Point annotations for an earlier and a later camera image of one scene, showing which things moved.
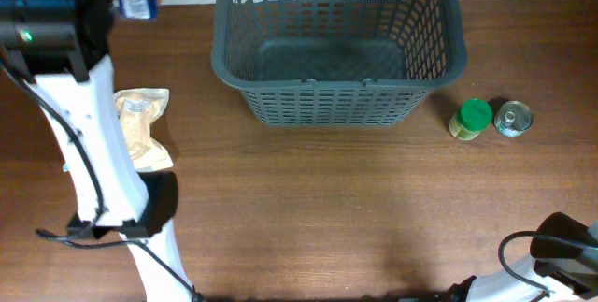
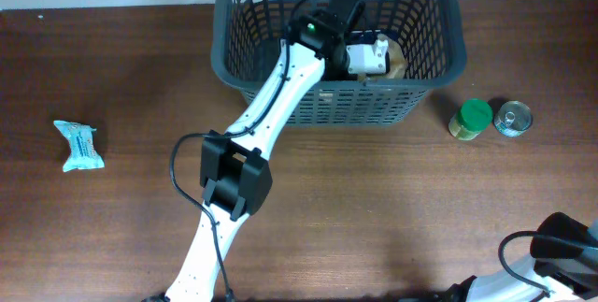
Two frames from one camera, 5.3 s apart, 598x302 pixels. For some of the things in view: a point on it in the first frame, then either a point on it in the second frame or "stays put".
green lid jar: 472,117 stays put
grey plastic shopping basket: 338,45 stays put
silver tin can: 513,118 stays put
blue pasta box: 136,7 to 369,35
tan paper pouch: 137,109 to 397,62
